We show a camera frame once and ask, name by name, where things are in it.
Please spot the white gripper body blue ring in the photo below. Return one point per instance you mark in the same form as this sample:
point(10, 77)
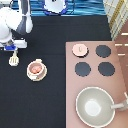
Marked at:
point(14, 45)

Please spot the cream toy spatula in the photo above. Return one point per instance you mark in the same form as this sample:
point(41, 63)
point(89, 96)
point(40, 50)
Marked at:
point(14, 60)

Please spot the cream round plate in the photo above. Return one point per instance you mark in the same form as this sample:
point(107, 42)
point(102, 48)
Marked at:
point(43, 74)

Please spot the pink pot lid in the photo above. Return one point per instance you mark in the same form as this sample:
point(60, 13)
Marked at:
point(79, 50)

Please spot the blue white robot base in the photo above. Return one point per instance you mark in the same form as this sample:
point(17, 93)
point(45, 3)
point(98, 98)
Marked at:
point(54, 6)

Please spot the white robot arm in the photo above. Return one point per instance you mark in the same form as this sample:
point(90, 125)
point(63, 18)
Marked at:
point(14, 20)

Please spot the black table mat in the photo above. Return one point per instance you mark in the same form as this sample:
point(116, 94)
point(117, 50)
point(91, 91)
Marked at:
point(28, 104)

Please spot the black burner lower left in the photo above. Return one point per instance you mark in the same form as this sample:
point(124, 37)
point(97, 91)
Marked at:
point(82, 69)

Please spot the black burner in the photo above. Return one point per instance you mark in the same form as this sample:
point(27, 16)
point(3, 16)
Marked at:
point(106, 69)
point(103, 51)
point(82, 69)

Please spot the pink toy stove board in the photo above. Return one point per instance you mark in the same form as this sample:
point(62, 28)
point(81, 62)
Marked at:
point(114, 84)

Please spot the black burner top right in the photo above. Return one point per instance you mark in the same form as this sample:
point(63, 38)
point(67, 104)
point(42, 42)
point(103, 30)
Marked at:
point(103, 51)

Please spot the black burner lower right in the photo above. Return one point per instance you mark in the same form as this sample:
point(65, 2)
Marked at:
point(106, 69)

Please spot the large grey frying pan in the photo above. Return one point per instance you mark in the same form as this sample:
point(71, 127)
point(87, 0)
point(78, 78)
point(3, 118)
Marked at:
point(96, 108)

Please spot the wooden slatted shelf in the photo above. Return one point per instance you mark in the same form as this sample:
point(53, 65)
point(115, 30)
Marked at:
point(117, 14)

